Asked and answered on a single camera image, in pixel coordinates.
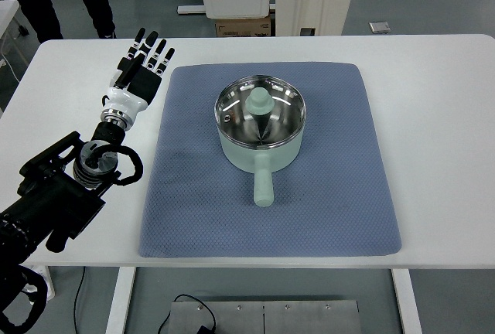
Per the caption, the glass lid green knob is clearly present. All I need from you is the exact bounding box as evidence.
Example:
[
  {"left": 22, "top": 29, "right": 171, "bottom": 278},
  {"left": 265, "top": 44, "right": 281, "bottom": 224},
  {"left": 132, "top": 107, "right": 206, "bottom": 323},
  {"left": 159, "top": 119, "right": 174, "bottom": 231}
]
[{"left": 214, "top": 75, "right": 306, "bottom": 148}]

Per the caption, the black power adapter cable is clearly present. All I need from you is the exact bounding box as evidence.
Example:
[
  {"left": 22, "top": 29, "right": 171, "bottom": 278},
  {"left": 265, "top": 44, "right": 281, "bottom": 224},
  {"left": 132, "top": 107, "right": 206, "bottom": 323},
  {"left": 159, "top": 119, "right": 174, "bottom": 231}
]
[{"left": 156, "top": 293, "right": 217, "bottom": 334}]

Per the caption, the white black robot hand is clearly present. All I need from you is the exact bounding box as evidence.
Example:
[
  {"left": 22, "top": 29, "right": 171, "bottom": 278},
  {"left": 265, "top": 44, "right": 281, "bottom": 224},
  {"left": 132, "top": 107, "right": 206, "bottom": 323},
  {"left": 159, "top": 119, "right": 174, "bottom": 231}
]
[{"left": 101, "top": 28, "right": 175, "bottom": 131}]

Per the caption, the white power strip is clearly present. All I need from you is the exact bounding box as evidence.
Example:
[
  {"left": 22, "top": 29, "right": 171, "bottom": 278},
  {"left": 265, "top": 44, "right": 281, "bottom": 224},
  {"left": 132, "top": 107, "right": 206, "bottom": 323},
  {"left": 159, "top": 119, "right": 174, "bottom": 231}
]
[{"left": 21, "top": 265, "right": 56, "bottom": 304}]

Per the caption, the blue quilted mat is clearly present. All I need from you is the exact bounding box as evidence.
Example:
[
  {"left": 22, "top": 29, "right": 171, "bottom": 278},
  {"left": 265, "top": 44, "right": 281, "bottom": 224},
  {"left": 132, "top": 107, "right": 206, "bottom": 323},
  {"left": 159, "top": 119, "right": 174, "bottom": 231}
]
[{"left": 138, "top": 62, "right": 401, "bottom": 258}]

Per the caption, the grey floor socket plate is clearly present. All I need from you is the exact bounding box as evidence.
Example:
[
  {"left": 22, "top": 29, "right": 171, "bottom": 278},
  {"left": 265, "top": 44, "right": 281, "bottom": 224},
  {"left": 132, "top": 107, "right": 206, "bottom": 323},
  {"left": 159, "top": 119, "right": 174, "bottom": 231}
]
[{"left": 368, "top": 21, "right": 391, "bottom": 34}]

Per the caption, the cardboard box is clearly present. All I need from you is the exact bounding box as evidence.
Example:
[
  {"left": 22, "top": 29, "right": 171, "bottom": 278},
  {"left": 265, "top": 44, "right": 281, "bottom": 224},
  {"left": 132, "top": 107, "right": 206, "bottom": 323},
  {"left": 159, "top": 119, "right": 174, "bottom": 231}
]
[{"left": 215, "top": 16, "right": 271, "bottom": 37}]

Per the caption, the white table leg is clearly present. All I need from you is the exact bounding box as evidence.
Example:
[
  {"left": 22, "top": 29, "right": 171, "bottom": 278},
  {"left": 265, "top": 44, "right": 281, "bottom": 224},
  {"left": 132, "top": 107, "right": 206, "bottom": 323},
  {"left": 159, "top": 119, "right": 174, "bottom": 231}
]
[
  {"left": 104, "top": 267, "right": 137, "bottom": 334},
  {"left": 391, "top": 268, "right": 422, "bottom": 334}
]

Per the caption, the green pot with handle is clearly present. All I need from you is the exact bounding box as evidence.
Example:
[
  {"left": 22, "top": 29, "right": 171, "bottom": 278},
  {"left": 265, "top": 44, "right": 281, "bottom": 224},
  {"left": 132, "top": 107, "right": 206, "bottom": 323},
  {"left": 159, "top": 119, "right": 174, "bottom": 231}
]
[{"left": 213, "top": 75, "right": 306, "bottom": 208}]

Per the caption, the metal base plate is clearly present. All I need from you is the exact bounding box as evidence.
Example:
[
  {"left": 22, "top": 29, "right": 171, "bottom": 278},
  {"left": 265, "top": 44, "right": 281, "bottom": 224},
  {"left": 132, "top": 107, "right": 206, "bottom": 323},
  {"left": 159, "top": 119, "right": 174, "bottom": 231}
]
[{"left": 167, "top": 300, "right": 361, "bottom": 333}]

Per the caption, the white table leg right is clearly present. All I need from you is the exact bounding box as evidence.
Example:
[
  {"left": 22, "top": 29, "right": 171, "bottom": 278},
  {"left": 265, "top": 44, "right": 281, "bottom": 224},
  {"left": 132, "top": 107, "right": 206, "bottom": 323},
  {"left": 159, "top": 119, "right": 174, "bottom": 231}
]
[{"left": 391, "top": 268, "right": 422, "bottom": 334}]

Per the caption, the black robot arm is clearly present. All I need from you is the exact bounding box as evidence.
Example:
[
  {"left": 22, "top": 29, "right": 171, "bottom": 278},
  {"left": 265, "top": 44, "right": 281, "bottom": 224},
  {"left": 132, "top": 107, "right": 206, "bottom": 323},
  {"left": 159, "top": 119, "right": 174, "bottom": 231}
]
[{"left": 1, "top": 121, "right": 143, "bottom": 333}]

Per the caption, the white side table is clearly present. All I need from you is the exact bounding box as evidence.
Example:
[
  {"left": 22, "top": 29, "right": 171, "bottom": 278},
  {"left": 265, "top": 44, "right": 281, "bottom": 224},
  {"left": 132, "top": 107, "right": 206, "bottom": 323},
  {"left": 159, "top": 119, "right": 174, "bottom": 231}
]
[{"left": 0, "top": 0, "right": 30, "bottom": 80}]

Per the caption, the white table leg left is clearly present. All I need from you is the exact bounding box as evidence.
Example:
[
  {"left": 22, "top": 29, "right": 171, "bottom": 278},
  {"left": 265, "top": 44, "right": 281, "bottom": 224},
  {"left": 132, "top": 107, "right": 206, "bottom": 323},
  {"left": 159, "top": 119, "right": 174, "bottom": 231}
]
[{"left": 104, "top": 267, "right": 137, "bottom": 334}]

